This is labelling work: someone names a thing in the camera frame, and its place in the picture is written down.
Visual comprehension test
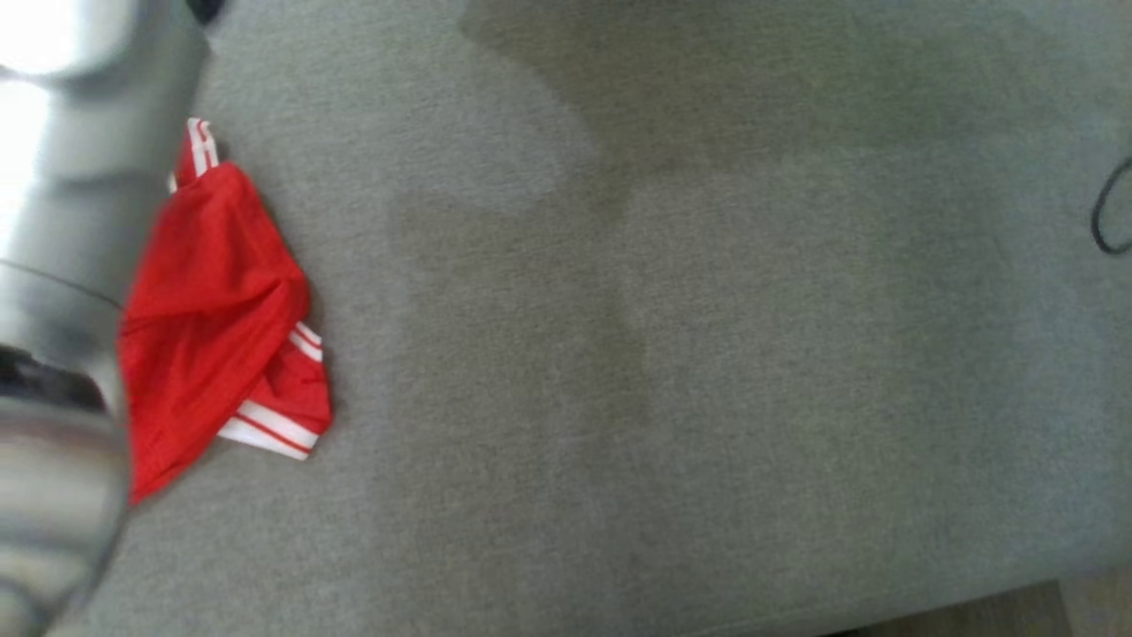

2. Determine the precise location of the red shirt with white stripes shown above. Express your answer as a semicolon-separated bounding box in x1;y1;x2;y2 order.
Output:
118;117;333;507

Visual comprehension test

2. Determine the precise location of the large grey sofa seat cushion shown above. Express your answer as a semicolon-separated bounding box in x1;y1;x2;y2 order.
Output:
44;0;1132;637

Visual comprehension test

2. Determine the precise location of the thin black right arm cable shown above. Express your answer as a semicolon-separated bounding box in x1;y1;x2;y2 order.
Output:
1090;157;1132;257

